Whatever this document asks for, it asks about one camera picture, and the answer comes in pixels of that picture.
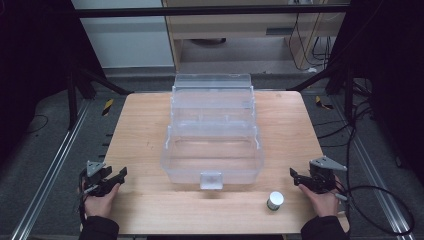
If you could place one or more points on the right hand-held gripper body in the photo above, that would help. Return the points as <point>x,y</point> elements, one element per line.
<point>322,175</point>

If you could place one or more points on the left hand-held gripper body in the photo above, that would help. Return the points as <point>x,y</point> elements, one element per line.
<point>95,173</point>

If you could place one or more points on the small jar with white lid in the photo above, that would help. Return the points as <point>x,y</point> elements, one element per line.
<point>275,200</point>

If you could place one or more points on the clear plastic tiered storage box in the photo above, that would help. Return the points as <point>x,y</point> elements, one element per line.
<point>213,150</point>

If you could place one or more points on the person's right hand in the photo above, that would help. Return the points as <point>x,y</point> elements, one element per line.
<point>321,203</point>

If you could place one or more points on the person's left hand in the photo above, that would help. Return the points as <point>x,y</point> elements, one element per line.
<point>100,203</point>

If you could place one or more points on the black metal stand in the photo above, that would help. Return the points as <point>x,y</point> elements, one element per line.
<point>348,96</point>
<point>72,100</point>

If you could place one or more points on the dark curtain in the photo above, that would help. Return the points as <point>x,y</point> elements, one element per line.
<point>393,66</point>
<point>33,66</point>

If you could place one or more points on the white cabinet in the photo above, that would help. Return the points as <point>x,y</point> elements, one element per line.
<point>126,36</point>

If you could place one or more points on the light wooden desk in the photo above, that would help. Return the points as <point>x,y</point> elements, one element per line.
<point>233,25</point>

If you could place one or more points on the aluminium floor rail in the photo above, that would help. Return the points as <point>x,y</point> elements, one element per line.
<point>380,173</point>
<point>50,173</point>

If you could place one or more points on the black horizontal frame bar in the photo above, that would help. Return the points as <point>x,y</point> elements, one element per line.
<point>210,10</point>

